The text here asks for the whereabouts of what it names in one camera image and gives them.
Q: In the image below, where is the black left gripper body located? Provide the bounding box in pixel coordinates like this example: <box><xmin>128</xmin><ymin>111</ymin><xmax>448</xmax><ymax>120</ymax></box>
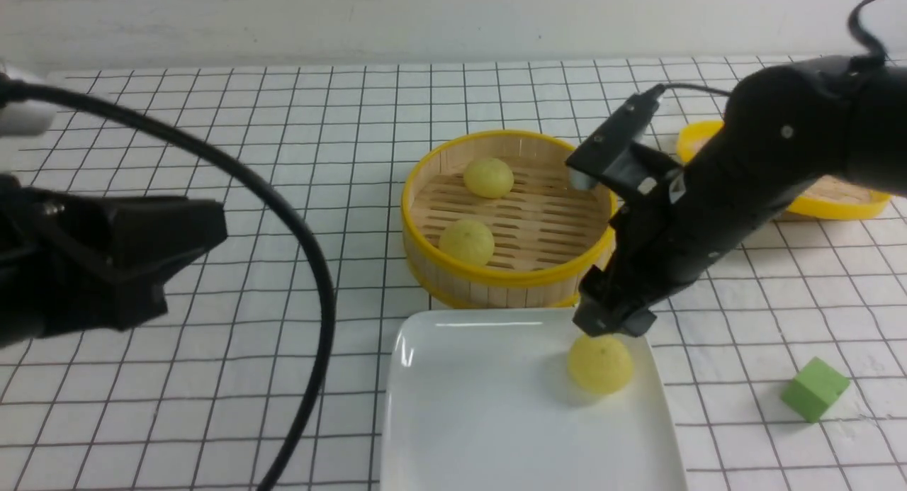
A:
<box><xmin>1</xmin><ymin>176</ymin><xmax>79</xmax><ymax>346</ymax></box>

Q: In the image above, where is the yellow steamed bun back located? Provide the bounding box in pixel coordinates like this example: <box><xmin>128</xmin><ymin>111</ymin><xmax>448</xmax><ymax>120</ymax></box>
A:
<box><xmin>463</xmin><ymin>157</ymin><xmax>514</xmax><ymax>198</ymax></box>

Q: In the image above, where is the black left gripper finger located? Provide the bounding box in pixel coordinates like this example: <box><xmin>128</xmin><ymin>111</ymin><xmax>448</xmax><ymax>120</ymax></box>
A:
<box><xmin>43</xmin><ymin>264</ymin><xmax>169</xmax><ymax>336</ymax></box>
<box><xmin>43</xmin><ymin>193</ymin><xmax>227</xmax><ymax>279</ymax></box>

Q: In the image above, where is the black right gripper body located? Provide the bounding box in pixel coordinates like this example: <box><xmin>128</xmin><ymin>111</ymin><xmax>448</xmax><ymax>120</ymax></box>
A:
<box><xmin>578</xmin><ymin>162</ymin><xmax>745</xmax><ymax>315</ymax></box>

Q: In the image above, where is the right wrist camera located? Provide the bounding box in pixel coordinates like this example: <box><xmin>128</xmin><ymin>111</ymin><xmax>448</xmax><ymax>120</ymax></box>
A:
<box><xmin>565</xmin><ymin>85</ymin><xmax>681</xmax><ymax>203</ymax></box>

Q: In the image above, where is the yellow-rimmed bamboo steamer lid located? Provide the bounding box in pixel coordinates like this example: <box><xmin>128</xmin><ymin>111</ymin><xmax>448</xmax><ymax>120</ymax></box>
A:
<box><xmin>676</xmin><ymin>120</ymin><xmax>891</xmax><ymax>220</ymax></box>

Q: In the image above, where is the yellow-rimmed bamboo steamer basket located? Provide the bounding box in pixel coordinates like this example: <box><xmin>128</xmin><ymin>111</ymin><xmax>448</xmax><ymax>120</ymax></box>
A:
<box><xmin>400</xmin><ymin>130</ymin><xmax>616</xmax><ymax>308</ymax></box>

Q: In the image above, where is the yellow steamed bun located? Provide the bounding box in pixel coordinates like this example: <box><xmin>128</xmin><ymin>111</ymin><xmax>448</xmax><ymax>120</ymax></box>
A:
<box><xmin>567</xmin><ymin>334</ymin><xmax>634</xmax><ymax>395</ymax></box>
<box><xmin>463</xmin><ymin>157</ymin><xmax>514</xmax><ymax>198</ymax></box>
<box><xmin>438</xmin><ymin>219</ymin><xmax>495</xmax><ymax>267</ymax></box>

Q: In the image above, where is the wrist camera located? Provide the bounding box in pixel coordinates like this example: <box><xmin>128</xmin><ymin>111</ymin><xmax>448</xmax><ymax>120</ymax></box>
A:
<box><xmin>1</xmin><ymin>60</ymin><xmax>57</xmax><ymax>138</ymax></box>
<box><xmin>565</xmin><ymin>85</ymin><xmax>681</xmax><ymax>203</ymax></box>

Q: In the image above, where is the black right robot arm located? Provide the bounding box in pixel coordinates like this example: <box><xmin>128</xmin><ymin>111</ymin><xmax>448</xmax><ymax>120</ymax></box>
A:
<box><xmin>566</xmin><ymin>56</ymin><xmax>906</xmax><ymax>337</ymax></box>

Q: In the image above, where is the green foam cube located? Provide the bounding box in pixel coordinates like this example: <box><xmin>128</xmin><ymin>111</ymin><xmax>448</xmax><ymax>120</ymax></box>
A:
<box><xmin>780</xmin><ymin>356</ymin><xmax>851</xmax><ymax>424</ymax></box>

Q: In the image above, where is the white square ceramic plate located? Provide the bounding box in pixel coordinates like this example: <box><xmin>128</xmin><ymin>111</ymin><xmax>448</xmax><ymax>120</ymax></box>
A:
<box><xmin>380</xmin><ymin>308</ymin><xmax>689</xmax><ymax>490</ymax></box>

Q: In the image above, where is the white grid-pattern tablecloth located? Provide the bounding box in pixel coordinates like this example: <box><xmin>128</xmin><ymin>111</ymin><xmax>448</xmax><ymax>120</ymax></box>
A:
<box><xmin>1</xmin><ymin>56</ymin><xmax>905</xmax><ymax>490</ymax></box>

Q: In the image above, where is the black camera cable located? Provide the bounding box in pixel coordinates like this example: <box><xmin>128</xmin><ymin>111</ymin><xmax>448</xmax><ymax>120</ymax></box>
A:
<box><xmin>648</xmin><ymin>0</ymin><xmax>907</xmax><ymax>98</ymax></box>
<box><xmin>0</xmin><ymin>77</ymin><xmax>337</xmax><ymax>491</ymax></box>

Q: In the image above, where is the yellow steamed bun front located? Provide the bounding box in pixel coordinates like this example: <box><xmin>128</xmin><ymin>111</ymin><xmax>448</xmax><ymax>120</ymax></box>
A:
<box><xmin>438</xmin><ymin>219</ymin><xmax>495</xmax><ymax>267</ymax></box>

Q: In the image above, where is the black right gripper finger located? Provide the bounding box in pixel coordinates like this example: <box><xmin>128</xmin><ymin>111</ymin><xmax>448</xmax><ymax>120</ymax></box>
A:
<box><xmin>573</xmin><ymin>296</ymin><xmax>624</xmax><ymax>337</ymax></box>
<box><xmin>616</xmin><ymin>303</ymin><xmax>658</xmax><ymax>337</ymax></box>

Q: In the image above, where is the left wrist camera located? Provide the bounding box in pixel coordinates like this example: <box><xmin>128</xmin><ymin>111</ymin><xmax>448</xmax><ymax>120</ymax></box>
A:
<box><xmin>1</xmin><ymin>60</ymin><xmax>57</xmax><ymax>138</ymax></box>

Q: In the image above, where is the black left camera cable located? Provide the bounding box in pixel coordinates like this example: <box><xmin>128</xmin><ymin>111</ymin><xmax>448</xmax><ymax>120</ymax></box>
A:
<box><xmin>0</xmin><ymin>77</ymin><xmax>337</xmax><ymax>491</ymax></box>

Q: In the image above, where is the black right camera cable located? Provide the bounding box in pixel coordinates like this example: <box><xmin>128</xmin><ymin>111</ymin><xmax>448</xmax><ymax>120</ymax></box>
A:
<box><xmin>648</xmin><ymin>0</ymin><xmax>907</xmax><ymax>98</ymax></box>

